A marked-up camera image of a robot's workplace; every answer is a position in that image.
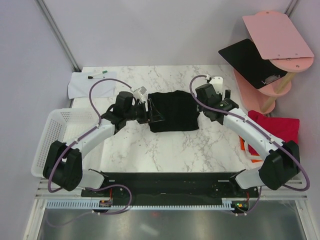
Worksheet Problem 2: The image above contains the green capped marker pen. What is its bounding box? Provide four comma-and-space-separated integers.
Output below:
87, 70, 108, 80

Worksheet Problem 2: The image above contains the white folded t-shirt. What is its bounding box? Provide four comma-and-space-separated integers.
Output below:
244, 142, 262, 162

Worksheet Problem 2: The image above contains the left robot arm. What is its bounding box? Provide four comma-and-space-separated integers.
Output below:
43, 91, 165, 197

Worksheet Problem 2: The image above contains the white slotted cable duct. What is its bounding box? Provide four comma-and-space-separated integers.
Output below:
45, 199, 248, 210

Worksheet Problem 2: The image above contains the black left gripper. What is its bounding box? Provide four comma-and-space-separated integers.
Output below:
124, 99, 164, 125

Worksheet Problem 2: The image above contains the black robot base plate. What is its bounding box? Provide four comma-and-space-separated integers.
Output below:
81, 172, 259, 205

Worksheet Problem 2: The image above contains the orange folded t-shirt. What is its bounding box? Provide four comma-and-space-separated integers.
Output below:
239, 137, 263, 163

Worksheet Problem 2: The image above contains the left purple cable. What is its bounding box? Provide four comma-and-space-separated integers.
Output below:
46, 77, 135, 228

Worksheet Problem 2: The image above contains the black t-shirt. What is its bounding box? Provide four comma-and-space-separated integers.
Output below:
148, 90, 200, 133

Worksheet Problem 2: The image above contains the aluminium frame post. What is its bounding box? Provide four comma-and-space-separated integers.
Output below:
35, 0, 81, 72

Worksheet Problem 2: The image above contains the red folded t-shirt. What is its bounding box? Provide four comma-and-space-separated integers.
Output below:
248, 110, 300, 144

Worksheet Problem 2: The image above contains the black clipboard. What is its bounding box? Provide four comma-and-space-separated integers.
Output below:
218, 38, 287, 89

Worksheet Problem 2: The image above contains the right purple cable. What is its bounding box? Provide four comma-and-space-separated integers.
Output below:
188, 73, 312, 217

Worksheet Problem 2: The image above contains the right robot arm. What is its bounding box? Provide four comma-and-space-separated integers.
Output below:
195, 83, 300, 197

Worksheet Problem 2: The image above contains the white plastic basket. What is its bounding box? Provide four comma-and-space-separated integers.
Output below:
31, 108, 98, 178

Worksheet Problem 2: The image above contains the pink wooden shelf stand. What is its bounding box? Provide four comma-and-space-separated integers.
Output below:
234, 11, 315, 115

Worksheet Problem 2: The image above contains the purple cable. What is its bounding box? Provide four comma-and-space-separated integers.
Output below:
46, 77, 135, 228
188, 73, 312, 217

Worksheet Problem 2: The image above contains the white paper sheet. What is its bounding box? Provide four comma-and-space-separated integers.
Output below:
67, 71, 117, 100

